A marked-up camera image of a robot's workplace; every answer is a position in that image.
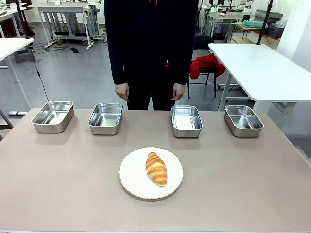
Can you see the golden brown croissant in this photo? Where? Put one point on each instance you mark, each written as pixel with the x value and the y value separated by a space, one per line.
pixel 156 169

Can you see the person's right hand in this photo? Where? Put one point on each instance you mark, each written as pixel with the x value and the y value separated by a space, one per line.
pixel 122 91

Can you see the grey frame workbench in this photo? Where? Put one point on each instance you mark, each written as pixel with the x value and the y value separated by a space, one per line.
pixel 68 21

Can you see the black tripod pole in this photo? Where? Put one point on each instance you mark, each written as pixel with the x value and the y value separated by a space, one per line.
pixel 23 19

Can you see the person's dark clothed body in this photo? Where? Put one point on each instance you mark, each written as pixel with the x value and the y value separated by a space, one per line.
pixel 150 43

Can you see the black folding chair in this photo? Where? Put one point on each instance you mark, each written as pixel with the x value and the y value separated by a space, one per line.
pixel 204 60

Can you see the rectangular steel container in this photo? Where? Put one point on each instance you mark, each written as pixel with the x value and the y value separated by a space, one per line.
pixel 105 119
pixel 186 121
pixel 52 116
pixel 243 120

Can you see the dark grey storage crate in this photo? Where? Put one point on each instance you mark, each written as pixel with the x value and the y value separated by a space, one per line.
pixel 275 30

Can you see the person's left hand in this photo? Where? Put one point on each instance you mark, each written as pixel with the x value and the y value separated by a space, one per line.
pixel 177 92

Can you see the cluttered wooden workbench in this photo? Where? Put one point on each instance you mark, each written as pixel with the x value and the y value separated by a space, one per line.
pixel 233 17

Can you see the red cloth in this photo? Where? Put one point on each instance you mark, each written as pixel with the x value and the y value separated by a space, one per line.
pixel 205 66

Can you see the black stand pole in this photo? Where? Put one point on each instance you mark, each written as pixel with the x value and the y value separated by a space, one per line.
pixel 264 21

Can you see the large white table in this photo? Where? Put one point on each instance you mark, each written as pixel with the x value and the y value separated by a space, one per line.
pixel 262 70

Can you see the white scalloped plate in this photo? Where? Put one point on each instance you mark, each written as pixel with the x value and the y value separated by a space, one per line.
pixel 136 174

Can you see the white table with round leg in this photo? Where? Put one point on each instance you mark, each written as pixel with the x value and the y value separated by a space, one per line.
pixel 9 48

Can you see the teal rack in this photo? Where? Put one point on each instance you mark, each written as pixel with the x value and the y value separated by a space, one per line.
pixel 253 23

